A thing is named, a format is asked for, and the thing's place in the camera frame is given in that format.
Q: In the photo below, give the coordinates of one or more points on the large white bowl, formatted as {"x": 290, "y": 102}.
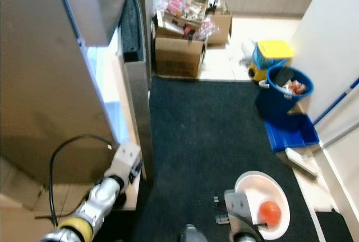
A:
{"x": 261, "y": 188}

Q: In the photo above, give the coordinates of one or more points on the orange red tomato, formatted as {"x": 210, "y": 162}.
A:
{"x": 270, "y": 212}

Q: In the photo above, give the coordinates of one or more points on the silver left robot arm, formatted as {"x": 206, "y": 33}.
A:
{"x": 98, "y": 200}

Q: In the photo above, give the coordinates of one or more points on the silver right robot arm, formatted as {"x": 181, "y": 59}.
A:
{"x": 244, "y": 236}

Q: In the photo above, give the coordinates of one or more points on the grey fridge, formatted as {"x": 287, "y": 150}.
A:
{"x": 45, "y": 68}

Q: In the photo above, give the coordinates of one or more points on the dark floor mat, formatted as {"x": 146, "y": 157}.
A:
{"x": 202, "y": 152}

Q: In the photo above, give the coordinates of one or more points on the large cardboard box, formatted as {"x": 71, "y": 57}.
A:
{"x": 176, "y": 58}

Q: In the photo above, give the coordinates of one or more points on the blue bucket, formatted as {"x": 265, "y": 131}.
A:
{"x": 272, "y": 100}

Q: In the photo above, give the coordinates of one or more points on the small cardboard box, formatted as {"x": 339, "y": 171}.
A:
{"x": 220, "y": 27}

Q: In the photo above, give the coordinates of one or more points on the pink plastic packet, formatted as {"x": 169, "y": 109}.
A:
{"x": 175, "y": 5}

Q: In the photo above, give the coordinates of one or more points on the blue box yellow lid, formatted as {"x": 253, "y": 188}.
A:
{"x": 274, "y": 50}

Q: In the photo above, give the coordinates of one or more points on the blue pole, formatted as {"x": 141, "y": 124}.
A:
{"x": 336, "y": 101}

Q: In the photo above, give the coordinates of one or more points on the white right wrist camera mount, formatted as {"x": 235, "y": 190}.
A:
{"x": 238, "y": 205}

